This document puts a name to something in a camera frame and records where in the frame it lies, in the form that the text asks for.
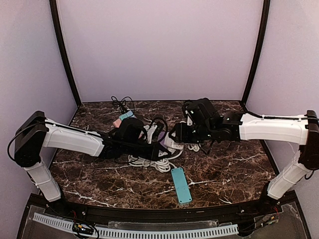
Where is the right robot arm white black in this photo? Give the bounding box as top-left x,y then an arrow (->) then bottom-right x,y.
169,110 -> 319,200

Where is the white slotted cable duct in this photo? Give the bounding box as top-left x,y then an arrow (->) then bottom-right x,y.
32,213 -> 238,239

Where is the right black frame post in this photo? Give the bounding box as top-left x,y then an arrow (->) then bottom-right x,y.
240,0 -> 271,109

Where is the small circuit board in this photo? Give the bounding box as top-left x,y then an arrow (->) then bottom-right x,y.
72,223 -> 94,235

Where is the black cable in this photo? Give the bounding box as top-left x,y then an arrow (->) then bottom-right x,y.
111,96 -> 135,113

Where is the purple power strip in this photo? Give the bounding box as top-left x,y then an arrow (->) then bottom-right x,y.
158,131 -> 167,148

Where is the black frame post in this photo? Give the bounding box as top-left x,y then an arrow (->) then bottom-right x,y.
240,0 -> 271,109
49,0 -> 82,107

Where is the small teal adapter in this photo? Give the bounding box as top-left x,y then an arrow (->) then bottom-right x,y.
119,111 -> 135,121

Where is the white coiled cable bundle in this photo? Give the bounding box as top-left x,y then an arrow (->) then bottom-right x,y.
128,146 -> 184,174

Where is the white cube socket adapter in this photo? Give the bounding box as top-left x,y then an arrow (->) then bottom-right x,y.
163,135 -> 184,158

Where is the pink power strip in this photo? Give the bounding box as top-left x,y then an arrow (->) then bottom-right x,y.
113,118 -> 122,128

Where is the left black frame post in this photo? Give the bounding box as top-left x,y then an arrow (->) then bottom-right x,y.
49,0 -> 82,107

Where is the teal power strip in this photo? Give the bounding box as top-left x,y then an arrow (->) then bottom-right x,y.
171,167 -> 192,204

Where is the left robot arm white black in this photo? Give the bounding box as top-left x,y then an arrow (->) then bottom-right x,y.
8,111 -> 172,203

